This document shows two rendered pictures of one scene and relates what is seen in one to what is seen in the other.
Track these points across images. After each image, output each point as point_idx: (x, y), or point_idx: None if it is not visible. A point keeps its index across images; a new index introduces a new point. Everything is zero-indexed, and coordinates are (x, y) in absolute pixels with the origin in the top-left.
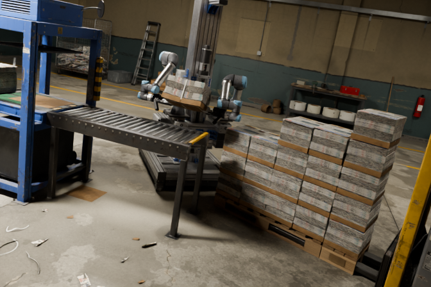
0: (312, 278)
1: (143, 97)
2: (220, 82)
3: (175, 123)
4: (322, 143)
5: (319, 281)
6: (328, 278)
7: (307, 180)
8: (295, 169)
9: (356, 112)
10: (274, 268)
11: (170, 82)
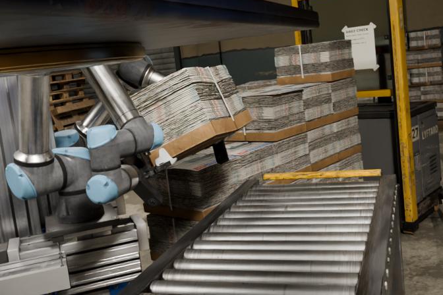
0: (407, 265)
1: (124, 184)
2: None
3: (146, 228)
4: (314, 104)
5: (407, 262)
6: None
7: (316, 169)
8: (301, 164)
9: None
10: (410, 287)
11: (199, 87)
